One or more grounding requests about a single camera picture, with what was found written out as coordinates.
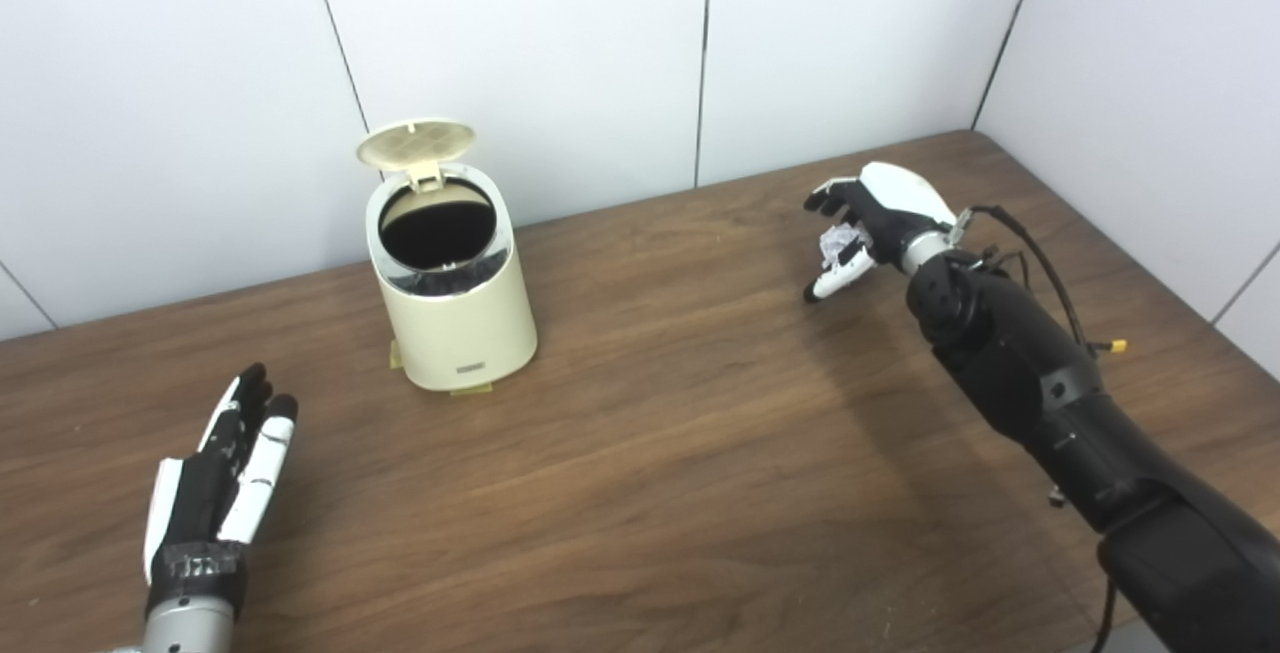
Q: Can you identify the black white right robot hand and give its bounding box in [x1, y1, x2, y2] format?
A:
[802, 162, 959, 304]

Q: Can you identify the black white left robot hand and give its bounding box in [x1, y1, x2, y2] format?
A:
[143, 363, 299, 614]

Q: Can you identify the white paper ball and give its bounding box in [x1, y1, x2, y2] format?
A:
[820, 225, 866, 269]

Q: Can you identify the cream round bin lid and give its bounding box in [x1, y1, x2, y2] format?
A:
[356, 118, 477, 192]

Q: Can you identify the cream-colored bin body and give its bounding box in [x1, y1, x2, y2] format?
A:
[365, 165, 538, 393]

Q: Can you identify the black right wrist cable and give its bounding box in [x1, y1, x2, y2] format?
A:
[960, 205, 1111, 352]

